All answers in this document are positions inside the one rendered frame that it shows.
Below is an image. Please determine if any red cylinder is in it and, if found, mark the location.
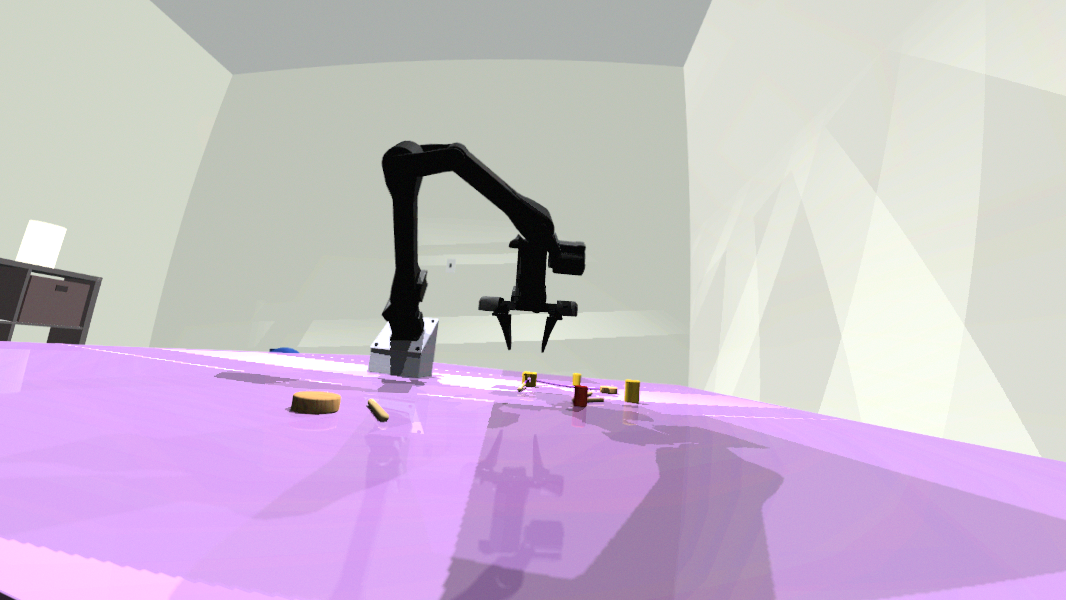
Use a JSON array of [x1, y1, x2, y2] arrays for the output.
[[574, 385, 588, 407]]

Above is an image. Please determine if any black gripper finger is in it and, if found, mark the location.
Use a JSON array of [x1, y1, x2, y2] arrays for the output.
[[492, 313, 512, 350], [542, 317, 563, 353]]

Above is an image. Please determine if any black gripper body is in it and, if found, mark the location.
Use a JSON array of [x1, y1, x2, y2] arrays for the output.
[[478, 269, 578, 317]]

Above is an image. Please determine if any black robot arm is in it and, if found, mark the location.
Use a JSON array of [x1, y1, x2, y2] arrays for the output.
[[381, 141, 586, 340]]

